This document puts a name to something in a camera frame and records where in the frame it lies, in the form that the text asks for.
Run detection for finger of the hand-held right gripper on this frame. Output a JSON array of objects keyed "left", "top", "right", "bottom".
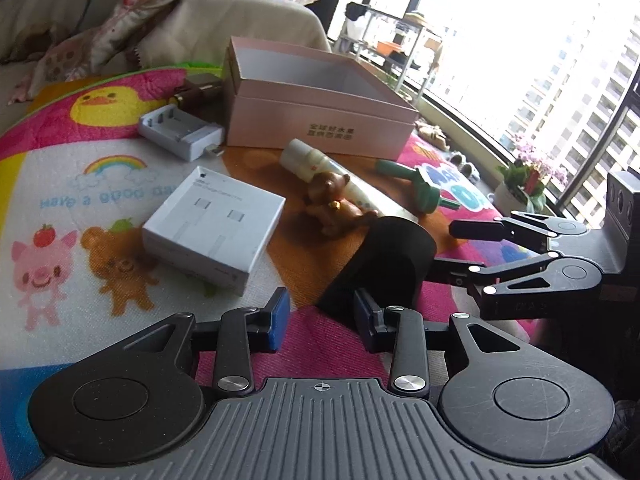
[
  {"left": 448, "top": 211, "right": 592, "bottom": 252},
  {"left": 430, "top": 252, "right": 604, "bottom": 311}
]

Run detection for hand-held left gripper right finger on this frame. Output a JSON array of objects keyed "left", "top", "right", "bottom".
[{"left": 352, "top": 289, "right": 532, "bottom": 397}]

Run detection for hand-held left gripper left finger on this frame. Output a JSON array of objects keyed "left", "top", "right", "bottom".
[{"left": 122, "top": 287, "right": 292, "bottom": 397}]

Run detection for black cylindrical cup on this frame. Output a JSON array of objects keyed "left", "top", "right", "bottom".
[{"left": 313, "top": 216, "right": 437, "bottom": 328}]

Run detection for white square box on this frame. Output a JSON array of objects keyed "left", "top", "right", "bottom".
[{"left": 141, "top": 165, "right": 287, "bottom": 297}]

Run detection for brown bear figurine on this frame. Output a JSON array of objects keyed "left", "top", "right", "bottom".
[{"left": 305, "top": 171, "right": 379, "bottom": 237}]

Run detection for pink cardboard box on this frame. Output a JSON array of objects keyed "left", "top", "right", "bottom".
[{"left": 222, "top": 36, "right": 420, "bottom": 163}]

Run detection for white battery charger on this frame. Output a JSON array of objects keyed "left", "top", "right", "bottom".
[{"left": 137, "top": 105, "right": 224, "bottom": 162}]

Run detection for brown metallic gadget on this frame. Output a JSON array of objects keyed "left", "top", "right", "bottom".
[{"left": 170, "top": 74, "right": 226, "bottom": 111}]

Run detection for grey plush slippers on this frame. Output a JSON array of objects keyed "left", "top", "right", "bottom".
[{"left": 447, "top": 152, "right": 481, "bottom": 181}]

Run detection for potted pink flower plant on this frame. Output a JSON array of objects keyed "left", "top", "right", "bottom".
[{"left": 494, "top": 142, "right": 569, "bottom": 216}]

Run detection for beige plush toy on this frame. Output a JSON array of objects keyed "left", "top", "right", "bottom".
[{"left": 417, "top": 122, "right": 449, "bottom": 151}]

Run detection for cream lotion tube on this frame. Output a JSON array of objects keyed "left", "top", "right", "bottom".
[{"left": 279, "top": 138, "right": 418, "bottom": 222}]

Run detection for metal balcony rack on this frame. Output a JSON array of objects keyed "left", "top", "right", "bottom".
[{"left": 330, "top": 2, "right": 446, "bottom": 101}]

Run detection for black and white object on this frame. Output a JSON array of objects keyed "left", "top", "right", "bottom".
[{"left": 345, "top": 2, "right": 371, "bottom": 38}]

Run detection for colourful cartoon play mat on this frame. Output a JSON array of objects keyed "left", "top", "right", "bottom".
[{"left": 0, "top": 62, "right": 551, "bottom": 480}]

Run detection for beige sofa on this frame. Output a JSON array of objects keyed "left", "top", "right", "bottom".
[{"left": 0, "top": 0, "right": 333, "bottom": 126}]

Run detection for floral pink blanket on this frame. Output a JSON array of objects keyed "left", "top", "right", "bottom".
[{"left": 7, "top": 0, "right": 319, "bottom": 106}]

